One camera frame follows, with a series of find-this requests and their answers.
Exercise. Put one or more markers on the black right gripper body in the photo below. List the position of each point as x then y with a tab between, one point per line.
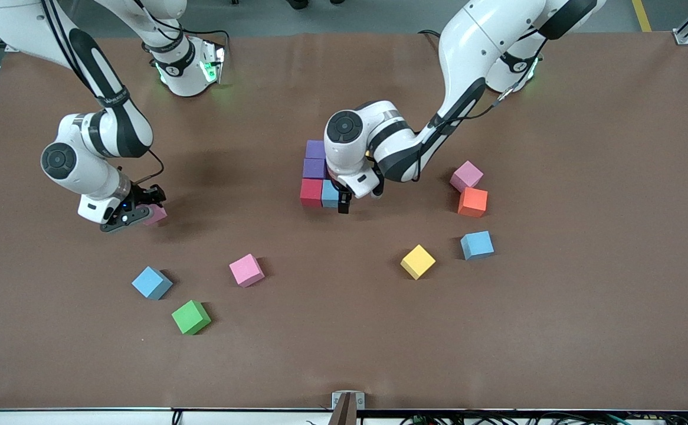
141	195

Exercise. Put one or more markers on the blue foam block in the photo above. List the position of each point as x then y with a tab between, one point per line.
477	245
151	283
329	196

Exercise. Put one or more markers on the pink foam block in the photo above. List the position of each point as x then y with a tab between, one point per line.
467	176
246	270
157	216

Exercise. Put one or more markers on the red foam block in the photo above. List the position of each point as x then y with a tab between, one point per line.
311	193

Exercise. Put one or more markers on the purple foam block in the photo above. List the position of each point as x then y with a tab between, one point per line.
315	149
314	168

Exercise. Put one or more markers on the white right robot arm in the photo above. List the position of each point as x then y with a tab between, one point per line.
78	171

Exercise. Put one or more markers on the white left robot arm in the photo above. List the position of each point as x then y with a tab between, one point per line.
356	147

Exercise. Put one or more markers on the brown table mat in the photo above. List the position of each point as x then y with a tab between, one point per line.
344	330

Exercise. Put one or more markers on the orange foam block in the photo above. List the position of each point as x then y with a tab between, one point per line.
472	202

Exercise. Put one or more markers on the green foam block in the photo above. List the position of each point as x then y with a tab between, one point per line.
190	317

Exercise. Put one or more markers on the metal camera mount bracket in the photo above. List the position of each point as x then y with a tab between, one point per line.
347	407

